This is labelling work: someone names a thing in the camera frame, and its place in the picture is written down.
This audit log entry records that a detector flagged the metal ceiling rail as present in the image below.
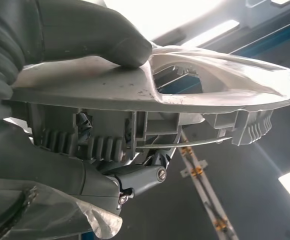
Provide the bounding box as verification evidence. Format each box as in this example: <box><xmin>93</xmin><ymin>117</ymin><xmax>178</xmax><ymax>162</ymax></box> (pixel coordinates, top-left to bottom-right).
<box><xmin>177</xmin><ymin>130</ymin><xmax>239</xmax><ymax>240</ymax></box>

